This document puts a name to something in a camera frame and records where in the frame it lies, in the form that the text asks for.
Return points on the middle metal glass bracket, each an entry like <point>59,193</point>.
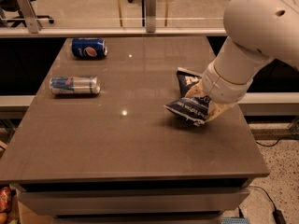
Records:
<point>150,16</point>

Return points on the grey drawer cabinet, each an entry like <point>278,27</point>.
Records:
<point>135,206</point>

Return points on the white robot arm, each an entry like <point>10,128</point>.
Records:
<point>258,32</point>

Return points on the black power adapter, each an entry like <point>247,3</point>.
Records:
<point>278,217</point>

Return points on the left metal glass bracket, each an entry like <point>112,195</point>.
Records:
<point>30,16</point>

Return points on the blue pepsi can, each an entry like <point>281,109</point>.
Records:
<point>89,48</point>

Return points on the silver red bull can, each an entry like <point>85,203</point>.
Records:
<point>75,85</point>

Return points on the blue chip bag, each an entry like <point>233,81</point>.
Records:
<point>192,109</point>

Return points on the red snack bag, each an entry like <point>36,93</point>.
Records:
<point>5,199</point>

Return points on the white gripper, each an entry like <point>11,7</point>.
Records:
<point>220,88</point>

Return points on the metal glass bracket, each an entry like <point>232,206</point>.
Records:
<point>30,16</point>
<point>150,16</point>

